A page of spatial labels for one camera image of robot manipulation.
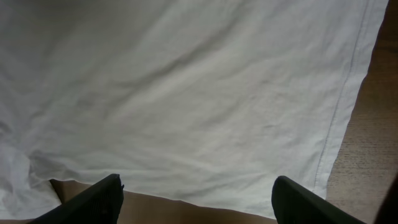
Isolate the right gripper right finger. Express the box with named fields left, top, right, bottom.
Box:
left=271, top=176, right=364, bottom=224

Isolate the white t-shirt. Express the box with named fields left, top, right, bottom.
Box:
left=1, top=0, right=387, bottom=220

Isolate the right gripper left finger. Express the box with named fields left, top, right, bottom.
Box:
left=29, top=174, right=124, bottom=224

